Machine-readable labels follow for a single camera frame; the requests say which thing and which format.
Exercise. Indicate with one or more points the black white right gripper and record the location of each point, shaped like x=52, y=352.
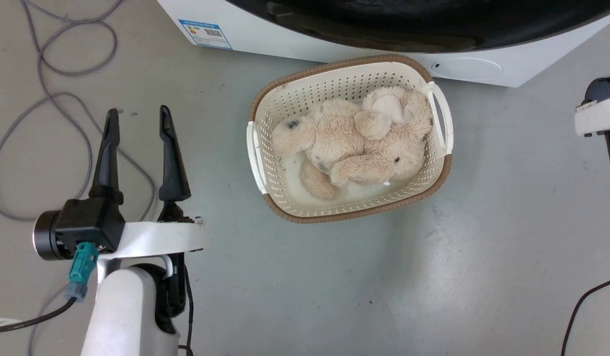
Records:
x=601, y=111

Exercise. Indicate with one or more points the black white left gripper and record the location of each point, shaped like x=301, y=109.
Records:
x=87, y=230

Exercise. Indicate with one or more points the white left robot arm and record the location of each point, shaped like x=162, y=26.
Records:
x=129, y=311

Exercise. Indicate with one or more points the black glass washing machine door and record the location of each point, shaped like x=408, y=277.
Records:
x=433, y=24

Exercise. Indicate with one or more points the white washing machine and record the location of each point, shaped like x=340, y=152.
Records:
x=295, y=42

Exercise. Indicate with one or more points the blue energy label sticker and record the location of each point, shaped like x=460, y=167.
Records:
x=206, y=33

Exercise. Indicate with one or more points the round white filter cover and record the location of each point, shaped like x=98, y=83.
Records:
x=470, y=69

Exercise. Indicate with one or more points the cream laundry basket brown rim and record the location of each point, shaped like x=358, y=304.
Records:
x=285, y=104

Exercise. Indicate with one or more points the beige plush teddy bear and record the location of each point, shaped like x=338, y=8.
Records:
x=354, y=143

